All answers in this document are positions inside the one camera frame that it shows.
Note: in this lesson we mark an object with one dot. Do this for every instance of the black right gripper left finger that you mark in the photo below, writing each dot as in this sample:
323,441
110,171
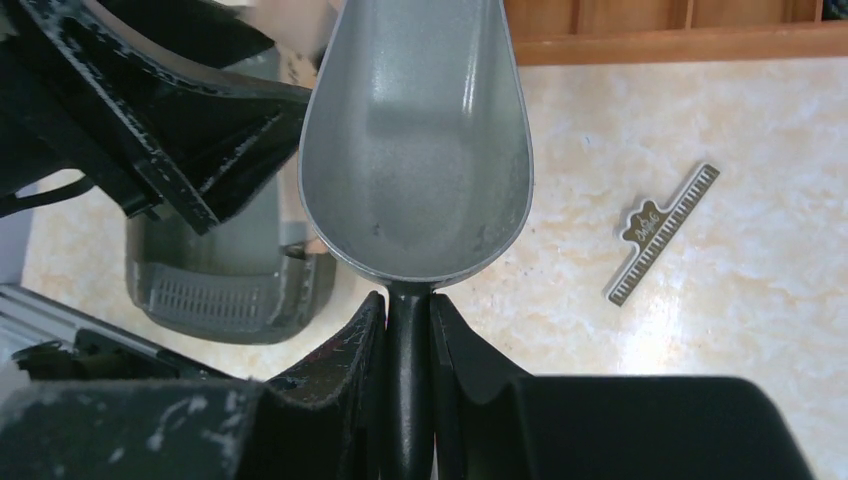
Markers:
311,421

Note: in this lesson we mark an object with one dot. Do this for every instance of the grey metal litter scoop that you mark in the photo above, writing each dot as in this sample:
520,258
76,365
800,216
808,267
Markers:
416,169

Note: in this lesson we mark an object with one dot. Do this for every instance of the pink cat litter bag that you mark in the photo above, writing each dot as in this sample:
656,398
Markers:
301,30

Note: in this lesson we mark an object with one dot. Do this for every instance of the grey bag sealing clip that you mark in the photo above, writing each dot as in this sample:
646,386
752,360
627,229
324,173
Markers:
650,227

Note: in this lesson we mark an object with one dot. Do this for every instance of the dark grey litter box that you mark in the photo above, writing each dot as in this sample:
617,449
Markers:
254,277

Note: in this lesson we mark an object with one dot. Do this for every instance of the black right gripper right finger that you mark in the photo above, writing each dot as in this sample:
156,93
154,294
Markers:
495,420

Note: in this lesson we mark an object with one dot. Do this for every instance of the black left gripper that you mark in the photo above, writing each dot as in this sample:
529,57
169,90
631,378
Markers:
141,100

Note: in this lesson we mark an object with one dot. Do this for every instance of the orange wooden compartment organizer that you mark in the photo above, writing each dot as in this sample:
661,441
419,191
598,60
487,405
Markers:
585,32

